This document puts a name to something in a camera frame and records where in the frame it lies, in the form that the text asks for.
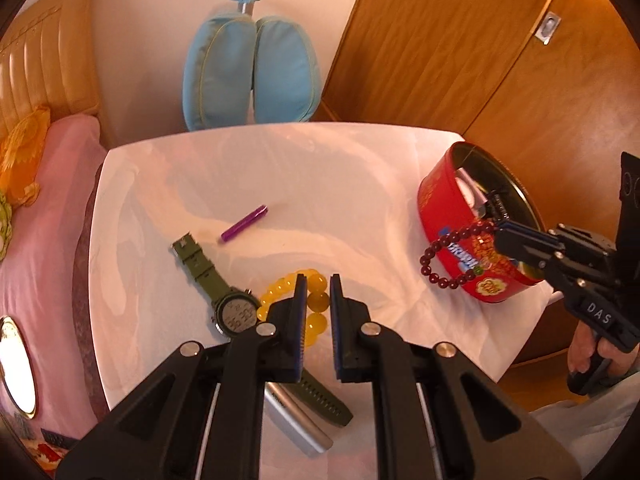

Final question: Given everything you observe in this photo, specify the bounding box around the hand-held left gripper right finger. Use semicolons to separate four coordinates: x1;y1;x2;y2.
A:
330;273;583;480

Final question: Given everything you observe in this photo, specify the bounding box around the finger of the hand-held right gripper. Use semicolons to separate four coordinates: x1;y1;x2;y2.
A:
492;227;558;273
495;217;558;247

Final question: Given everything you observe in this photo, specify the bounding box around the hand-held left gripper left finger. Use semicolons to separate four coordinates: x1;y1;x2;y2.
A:
55;272;308;480

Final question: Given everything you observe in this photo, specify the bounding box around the yellow bead bracelet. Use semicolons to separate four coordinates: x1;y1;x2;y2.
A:
256;268;332;350

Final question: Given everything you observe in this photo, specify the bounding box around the red round tin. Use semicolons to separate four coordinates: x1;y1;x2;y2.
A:
417;141;548;305

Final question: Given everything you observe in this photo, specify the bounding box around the red bead bracelet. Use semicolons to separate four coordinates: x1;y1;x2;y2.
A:
419;220;501;291

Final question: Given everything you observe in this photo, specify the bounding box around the person's right forearm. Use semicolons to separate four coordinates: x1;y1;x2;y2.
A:
530;362;640;480

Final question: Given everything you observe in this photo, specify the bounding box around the person's right hand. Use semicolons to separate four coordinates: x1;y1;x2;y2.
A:
567;322;640;381

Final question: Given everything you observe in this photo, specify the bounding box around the black bow hair clip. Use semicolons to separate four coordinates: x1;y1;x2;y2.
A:
480;187;516;223

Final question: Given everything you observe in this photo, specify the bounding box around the green digital wristwatch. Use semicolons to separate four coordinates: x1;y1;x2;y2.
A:
171;231;353;428

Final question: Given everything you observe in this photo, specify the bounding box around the round clear labelled case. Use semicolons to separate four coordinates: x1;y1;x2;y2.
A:
454;167;488;208

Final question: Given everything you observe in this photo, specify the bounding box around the silver metal tube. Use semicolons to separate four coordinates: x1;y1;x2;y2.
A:
262;382;334;458

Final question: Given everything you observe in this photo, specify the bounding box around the small purple tube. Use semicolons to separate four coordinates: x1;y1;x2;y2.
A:
220;204;269;244

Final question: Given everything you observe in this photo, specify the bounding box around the wooden wardrobe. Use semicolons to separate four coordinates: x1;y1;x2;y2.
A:
310;0;640;376

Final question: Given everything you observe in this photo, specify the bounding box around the pink bed sheet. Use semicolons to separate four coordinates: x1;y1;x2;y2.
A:
0;114;108;441

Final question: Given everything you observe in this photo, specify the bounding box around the red printed packet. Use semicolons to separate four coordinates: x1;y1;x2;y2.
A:
30;440;68;473

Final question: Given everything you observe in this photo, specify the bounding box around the blue cushioned chair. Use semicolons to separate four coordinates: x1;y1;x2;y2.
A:
182;0;323;133

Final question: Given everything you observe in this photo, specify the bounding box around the oval gold-rimmed mirror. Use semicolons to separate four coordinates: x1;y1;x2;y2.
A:
0;315;38;418

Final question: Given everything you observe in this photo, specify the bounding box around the green cabbage plush toy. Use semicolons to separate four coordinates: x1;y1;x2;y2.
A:
0;190;15;263

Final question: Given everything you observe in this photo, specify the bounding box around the orange pillow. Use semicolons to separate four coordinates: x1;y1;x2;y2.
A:
0;105;53;208

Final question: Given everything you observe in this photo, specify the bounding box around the tan padded headboard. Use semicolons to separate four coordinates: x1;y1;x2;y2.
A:
0;0;101;133

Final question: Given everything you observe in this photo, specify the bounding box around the metal wardrobe handle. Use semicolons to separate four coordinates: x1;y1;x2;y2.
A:
537;11;562;43

